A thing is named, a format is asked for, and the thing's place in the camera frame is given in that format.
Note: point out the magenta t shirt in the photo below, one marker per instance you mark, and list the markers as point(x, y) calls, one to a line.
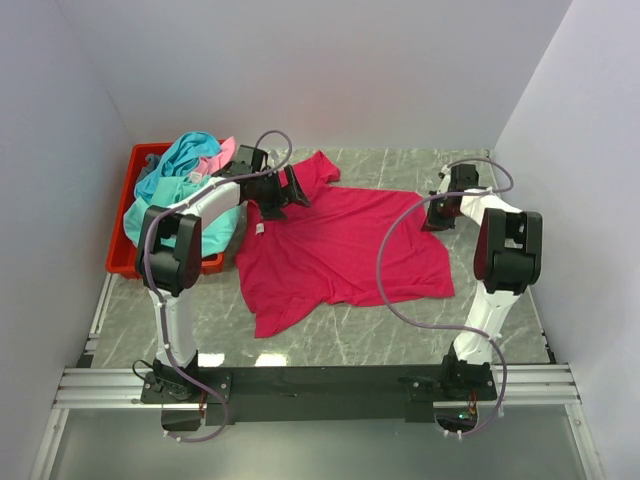
point(353, 245)

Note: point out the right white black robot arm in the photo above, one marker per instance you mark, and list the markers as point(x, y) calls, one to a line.
point(507, 260)

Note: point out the pink t shirt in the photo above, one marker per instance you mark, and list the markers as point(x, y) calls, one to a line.
point(208, 165)

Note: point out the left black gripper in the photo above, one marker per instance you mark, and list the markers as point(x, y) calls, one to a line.
point(294, 194)

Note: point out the light blue t shirt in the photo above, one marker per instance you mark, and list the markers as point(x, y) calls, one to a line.
point(178, 160)

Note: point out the red plastic bin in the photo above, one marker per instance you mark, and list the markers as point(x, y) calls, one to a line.
point(121, 258)

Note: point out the teal green t shirt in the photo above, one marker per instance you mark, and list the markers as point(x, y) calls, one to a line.
point(169, 190)

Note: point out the aluminium rail frame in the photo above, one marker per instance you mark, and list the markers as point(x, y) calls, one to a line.
point(121, 329)

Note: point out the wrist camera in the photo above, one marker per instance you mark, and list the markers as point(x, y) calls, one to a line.
point(458, 178)
point(247, 160)

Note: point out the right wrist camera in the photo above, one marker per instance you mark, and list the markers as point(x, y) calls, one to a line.
point(458, 178)

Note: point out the black base beam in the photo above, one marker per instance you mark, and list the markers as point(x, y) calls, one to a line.
point(270, 394)

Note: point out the grey t shirt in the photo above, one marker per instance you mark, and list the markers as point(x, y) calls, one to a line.
point(152, 161)

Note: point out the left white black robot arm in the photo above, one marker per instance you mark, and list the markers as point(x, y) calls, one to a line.
point(169, 259)

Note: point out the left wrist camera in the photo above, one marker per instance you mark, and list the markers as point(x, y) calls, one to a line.
point(247, 160)

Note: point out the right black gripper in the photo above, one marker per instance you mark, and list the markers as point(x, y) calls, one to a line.
point(430, 217)

